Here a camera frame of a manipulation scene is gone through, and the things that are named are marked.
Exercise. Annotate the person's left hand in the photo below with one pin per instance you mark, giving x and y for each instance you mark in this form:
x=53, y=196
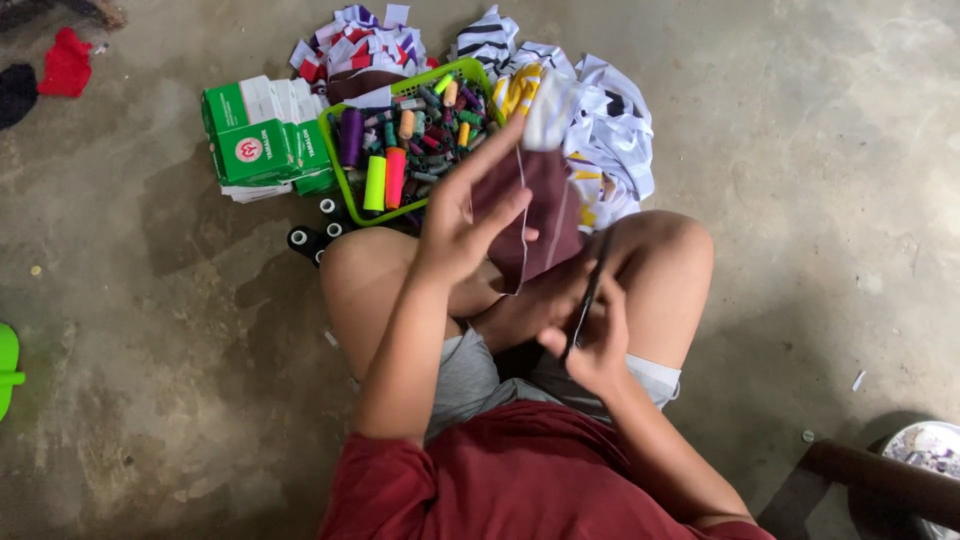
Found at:
x=454, y=232

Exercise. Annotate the person's right hand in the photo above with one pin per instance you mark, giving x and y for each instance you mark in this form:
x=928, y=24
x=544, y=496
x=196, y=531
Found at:
x=600, y=341

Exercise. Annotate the person's right fingers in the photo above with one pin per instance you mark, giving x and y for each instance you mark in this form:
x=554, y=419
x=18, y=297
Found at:
x=577, y=315

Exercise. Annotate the black thread scissors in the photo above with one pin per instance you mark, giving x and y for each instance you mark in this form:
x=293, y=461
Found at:
x=592, y=289

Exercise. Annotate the maroon and white fabric piece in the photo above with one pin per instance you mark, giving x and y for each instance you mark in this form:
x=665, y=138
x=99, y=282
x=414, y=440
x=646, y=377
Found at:
x=551, y=210

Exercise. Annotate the person's right leg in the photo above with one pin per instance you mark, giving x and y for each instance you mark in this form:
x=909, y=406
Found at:
x=664, y=285

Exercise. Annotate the person's leg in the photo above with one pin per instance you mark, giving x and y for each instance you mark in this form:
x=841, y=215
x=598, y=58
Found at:
x=664, y=285
x=360, y=292

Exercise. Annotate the person's grey shorts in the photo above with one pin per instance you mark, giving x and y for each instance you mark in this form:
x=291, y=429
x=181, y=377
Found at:
x=472, y=382

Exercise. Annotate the person's maroon shirt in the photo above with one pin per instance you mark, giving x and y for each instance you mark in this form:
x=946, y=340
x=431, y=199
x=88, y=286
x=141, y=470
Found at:
x=525, y=487

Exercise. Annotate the pile of white striped garments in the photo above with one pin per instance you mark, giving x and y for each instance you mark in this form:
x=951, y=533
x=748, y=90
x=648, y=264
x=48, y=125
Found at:
x=607, y=127

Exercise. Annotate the person's left leg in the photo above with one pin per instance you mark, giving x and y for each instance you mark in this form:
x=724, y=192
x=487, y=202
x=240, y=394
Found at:
x=360, y=292

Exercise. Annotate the large neon orange thread cone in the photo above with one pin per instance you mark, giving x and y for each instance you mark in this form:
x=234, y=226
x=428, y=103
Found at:
x=394, y=178

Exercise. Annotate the yellow and white fabric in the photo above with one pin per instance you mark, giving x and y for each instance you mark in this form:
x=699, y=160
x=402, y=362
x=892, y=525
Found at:
x=517, y=90

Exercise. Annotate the heap of small thread spools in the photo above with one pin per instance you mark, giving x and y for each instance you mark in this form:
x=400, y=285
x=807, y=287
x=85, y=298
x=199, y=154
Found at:
x=439, y=124

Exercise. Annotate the large neon yellow thread cone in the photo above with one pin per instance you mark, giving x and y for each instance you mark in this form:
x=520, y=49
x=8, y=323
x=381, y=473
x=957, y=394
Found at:
x=375, y=184

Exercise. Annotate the green plastic basket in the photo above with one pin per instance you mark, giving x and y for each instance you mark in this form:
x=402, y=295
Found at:
x=352, y=199

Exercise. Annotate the black thread cone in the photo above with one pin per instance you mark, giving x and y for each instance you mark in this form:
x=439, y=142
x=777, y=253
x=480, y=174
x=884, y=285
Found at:
x=334, y=229
x=300, y=240
x=318, y=256
x=328, y=205

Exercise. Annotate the large purple thread cone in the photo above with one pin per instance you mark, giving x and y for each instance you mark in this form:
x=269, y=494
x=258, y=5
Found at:
x=351, y=137

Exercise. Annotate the white paper scrap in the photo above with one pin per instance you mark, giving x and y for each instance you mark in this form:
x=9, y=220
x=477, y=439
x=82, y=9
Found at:
x=859, y=380

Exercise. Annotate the green and white carton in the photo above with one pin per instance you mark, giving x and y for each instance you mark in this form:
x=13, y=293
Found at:
x=316, y=182
x=309, y=139
x=247, y=142

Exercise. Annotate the dark brown folded cloth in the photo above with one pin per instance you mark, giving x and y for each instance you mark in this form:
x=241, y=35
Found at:
x=360, y=82

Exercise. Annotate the brown wooden bar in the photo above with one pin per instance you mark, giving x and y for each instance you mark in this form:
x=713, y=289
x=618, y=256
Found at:
x=877, y=476

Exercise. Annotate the pile of red white fabric scraps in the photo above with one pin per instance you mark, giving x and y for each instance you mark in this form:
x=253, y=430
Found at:
x=360, y=41

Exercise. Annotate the white round container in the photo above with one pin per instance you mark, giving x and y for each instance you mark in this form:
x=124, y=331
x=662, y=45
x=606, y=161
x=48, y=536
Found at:
x=930, y=450

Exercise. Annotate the red cloth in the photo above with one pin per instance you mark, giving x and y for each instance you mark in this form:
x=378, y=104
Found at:
x=66, y=66

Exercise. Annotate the green plastic object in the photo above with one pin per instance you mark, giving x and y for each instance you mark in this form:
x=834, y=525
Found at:
x=7, y=367

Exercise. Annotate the black cloth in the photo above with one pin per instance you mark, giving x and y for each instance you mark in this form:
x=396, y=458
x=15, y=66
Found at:
x=15, y=94

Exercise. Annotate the dark rag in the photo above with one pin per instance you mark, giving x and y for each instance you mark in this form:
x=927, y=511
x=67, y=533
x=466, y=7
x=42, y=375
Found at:
x=45, y=9

